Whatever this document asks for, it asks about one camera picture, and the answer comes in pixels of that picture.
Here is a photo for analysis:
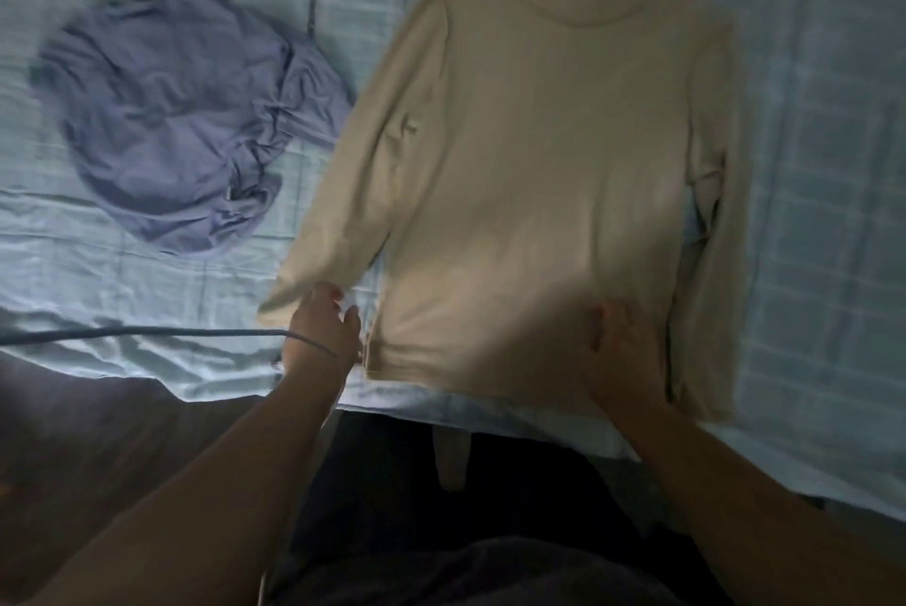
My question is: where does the person's left hand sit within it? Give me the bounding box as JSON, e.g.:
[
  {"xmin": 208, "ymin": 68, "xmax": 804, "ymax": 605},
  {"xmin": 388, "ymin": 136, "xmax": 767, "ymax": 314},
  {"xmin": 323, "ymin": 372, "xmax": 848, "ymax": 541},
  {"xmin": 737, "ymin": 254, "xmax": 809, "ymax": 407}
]
[{"xmin": 281, "ymin": 282, "xmax": 363, "ymax": 396}]

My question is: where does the person's right hand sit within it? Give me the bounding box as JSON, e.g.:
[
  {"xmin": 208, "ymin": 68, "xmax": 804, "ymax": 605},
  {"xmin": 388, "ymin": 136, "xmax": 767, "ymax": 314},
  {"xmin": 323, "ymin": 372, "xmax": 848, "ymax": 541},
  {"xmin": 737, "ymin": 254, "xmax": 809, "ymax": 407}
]
[{"xmin": 585, "ymin": 302, "xmax": 672, "ymax": 420}]

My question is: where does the cream long-sleeve sweater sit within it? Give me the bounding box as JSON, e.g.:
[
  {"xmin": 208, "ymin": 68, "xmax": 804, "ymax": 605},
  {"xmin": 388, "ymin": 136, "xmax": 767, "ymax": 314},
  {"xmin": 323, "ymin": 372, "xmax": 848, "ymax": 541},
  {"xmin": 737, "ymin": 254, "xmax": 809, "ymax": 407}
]
[{"xmin": 256, "ymin": 0, "xmax": 753, "ymax": 424}]

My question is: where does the person's left forearm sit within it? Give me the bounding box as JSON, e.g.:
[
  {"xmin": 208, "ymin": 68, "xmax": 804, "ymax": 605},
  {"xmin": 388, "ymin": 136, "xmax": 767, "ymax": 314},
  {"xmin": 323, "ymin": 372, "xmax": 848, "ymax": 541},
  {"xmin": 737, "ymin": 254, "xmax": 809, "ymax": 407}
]
[{"xmin": 21, "ymin": 372, "xmax": 348, "ymax": 606}]

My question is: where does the person's right forearm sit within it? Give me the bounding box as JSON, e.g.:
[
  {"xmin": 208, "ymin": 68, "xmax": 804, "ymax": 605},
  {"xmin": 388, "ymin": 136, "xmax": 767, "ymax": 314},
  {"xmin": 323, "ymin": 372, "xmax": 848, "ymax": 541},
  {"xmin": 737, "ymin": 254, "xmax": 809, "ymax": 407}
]
[{"xmin": 609, "ymin": 400, "xmax": 906, "ymax": 606}]

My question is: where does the person's dark clothing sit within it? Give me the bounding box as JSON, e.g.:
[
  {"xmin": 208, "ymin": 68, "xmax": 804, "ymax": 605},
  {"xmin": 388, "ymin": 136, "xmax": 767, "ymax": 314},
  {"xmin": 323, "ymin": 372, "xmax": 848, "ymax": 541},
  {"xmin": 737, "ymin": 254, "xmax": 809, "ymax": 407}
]
[{"xmin": 265, "ymin": 411, "xmax": 737, "ymax": 606}]

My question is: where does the light blue checked bedsheet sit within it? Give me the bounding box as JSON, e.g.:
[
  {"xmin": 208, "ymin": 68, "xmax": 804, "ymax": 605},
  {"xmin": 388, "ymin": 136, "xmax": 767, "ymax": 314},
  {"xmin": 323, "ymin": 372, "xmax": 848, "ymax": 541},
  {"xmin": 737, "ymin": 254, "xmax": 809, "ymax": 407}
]
[{"xmin": 0, "ymin": 0, "xmax": 906, "ymax": 522}]

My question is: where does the lavender crumpled garment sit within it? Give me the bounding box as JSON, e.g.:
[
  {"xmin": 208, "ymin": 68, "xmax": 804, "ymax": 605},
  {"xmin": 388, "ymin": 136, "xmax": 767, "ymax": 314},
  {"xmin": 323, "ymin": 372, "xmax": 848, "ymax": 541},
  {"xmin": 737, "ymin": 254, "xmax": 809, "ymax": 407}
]
[{"xmin": 30, "ymin": 0, "xmax": 355, "ymax": 258}]

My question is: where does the grey cable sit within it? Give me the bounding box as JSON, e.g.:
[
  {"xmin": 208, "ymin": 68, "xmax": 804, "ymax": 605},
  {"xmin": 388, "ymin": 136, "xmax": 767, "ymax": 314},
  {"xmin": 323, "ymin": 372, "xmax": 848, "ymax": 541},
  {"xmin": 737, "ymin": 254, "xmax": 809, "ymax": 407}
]
[{"xmin": 0, "ymin": 325, "xmax": 339, "ymax": 359}]

